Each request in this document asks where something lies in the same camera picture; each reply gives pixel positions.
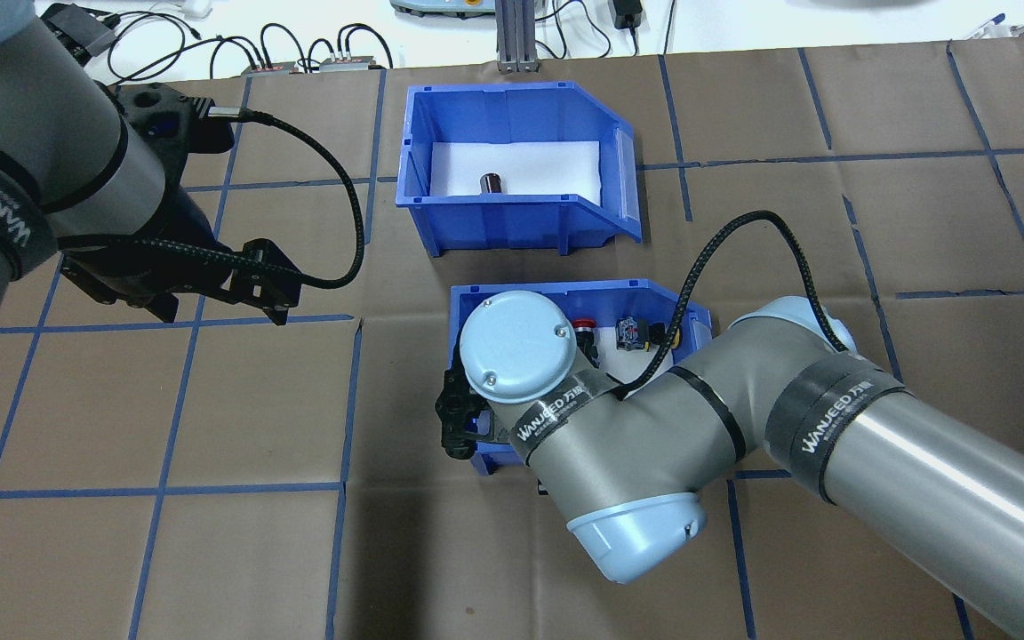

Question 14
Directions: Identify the blue bin with capacitors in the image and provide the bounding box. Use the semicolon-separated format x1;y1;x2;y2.
395;80;644;260

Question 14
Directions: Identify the blue bin with switches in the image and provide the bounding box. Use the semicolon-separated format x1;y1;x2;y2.
447;277;716;477

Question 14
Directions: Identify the black power box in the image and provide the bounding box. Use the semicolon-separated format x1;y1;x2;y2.
39;2;116;61

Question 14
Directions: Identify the black contact block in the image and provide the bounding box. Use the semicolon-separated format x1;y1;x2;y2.
574;317;604;369

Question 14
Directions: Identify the white foam pad under capacitors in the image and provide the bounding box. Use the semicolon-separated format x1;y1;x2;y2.
428;140;604;208

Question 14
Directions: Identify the grey teach pendant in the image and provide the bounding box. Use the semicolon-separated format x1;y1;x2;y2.
389;0;493;20

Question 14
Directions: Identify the blue pen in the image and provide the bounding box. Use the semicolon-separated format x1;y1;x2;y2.
964;12;1009;42

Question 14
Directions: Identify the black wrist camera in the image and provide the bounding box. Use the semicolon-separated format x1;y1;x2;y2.
115;81;238;154

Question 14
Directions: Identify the braided black camera cable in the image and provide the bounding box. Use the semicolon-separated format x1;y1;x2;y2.
57;107;366;291
617;210;852;397

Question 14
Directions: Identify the aluminium profile post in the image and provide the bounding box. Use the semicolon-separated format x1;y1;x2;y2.
493;0;539;75

